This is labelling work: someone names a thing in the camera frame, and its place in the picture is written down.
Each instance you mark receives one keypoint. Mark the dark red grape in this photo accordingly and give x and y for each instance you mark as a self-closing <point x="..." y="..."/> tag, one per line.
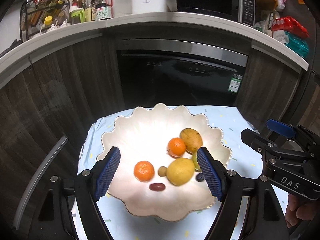
<point x="157" y="187"/>

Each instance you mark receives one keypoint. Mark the brown yellow mango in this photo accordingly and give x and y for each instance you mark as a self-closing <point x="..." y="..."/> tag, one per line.
<point x="192" y="140"/>

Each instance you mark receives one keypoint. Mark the yellow cap bottle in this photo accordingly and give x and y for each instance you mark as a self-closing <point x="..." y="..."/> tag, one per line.
<point x="47" y="21"/>

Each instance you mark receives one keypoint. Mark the person's hand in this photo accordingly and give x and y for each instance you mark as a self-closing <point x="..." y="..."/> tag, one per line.
<point x="297" y="209"/>

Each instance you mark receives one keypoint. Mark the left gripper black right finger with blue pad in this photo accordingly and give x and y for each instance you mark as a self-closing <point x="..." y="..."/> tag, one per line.
<point x="264" y="218"/>

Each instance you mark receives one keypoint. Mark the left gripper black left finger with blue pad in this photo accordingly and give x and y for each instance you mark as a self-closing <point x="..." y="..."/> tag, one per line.
<point x="53" y="218"/>

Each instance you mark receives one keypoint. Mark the built-in black dishwasher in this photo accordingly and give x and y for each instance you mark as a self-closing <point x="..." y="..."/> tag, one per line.
<point x="177" y="72"/>

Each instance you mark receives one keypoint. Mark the green round fruit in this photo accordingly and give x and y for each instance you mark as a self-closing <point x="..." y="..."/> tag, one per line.
<point x="194" y="159"/>

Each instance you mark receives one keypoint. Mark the light blue patterned cloth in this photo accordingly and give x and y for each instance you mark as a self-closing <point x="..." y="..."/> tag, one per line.
<point x="123" y="225"/>

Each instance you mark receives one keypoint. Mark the yellow lemon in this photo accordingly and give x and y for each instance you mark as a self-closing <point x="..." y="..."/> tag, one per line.
<point x="180" y="171"/>

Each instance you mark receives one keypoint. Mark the dark glass sauce bottle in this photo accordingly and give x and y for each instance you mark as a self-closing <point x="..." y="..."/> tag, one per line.
<point x="93" y="10"/>

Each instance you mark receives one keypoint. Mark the soy sauce bottle red handle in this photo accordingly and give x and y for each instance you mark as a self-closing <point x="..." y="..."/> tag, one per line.
<point x="103" y="10"/>

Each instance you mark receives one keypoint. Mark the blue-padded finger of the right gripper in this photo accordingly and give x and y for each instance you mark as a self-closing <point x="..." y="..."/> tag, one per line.
<point x="282" y="128"/>

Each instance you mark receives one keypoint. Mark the silver cabinet handle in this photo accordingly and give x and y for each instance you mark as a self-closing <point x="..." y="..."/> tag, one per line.
<point x="35" y="180"/>

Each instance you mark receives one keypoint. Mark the white scalloped ceramic bowl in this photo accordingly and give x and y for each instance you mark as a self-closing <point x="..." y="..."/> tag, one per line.
<point x="144" y="136"/>

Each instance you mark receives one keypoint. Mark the small brown longan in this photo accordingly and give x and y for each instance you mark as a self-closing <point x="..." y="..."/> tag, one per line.
<point x="162" y="171"/>

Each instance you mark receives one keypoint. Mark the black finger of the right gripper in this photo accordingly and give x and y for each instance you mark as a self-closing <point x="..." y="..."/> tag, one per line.
<point x="262" y="145"/>

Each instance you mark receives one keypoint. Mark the dark blueberry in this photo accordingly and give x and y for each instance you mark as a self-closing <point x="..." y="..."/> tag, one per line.
<point x="199" y="177"/>

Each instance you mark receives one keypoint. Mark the teal plastic bag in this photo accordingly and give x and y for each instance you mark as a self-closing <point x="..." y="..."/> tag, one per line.
<point x="297" y="45"/>

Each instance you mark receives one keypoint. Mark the white small appliance box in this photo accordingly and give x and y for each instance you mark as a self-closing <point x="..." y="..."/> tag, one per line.
<point x="147" y="6"/>

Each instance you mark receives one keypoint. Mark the black microwave oven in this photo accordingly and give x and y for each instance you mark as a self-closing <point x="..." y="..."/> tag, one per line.
<point x="241" y="11"/>

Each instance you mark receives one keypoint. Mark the black wire spice rack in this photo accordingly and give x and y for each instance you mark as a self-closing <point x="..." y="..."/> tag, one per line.
<point x="33" y="13"/>

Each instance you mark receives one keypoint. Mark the orange mandarin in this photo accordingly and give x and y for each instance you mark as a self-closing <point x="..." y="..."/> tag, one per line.
<point x="144" y="171"/>
<point x="176" y="147"/>

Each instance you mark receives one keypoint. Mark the red snack bag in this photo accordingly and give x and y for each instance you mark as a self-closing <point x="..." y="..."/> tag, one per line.
<point x="290" y="25"/>

